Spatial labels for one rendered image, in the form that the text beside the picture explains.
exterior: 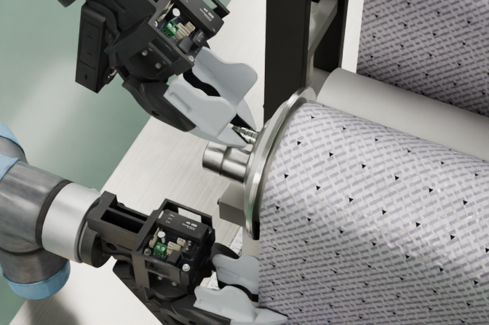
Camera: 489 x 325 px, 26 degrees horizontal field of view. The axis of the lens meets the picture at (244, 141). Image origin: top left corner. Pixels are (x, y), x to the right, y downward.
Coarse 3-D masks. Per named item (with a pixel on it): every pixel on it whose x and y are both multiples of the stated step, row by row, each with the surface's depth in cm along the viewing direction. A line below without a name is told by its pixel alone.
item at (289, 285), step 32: (288, 256) 95; (288, 288) 99; (320, 288) 97; (352, 288) 94; (288, 320) 104; (320, 320) 101; (352, 320) 98; (384, 320) 96; (416, 320) 94; (448, 320) 91
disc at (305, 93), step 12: (300, 96) 93; (312, 96) 97; (288, 108) 91; (288, 120) 92; (276, 132) 90; (276, 144) 91; (264, 156) 89; (264, 168) 90; (252, 192) 90; (252, 204) 90; (252, 216) 91; (252, 228) 93
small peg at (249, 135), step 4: (236, 124) 96; (236, 128) 95; (240, 128) 95; (244, 128) 95; (248, 128) 96; (240, 132) 95; (244, 132) 95; (248, 132) 95; (252, 132) 95; (256, 132) 95; (244, 136) 95; (248, 136) 95; (252, 136) 95; (256, 136) 95; (248, 140) 95; (252, 140) 95; (248, 144) 95; (252, 144) 95
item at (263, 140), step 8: (280, 112) 93; (296, 112) 93; (272, 120) 92; (272, 128) 92; (264, 136) 91; (280, 136) 91; (264, 144) 91; (256, 152) 91; (256, 160) 91; (272, 160) 91; (256, 168) 91; (248, 176) 91; (248, 184) 92; (264, 184) 91; (248, 192) 92; (248, 200) 92
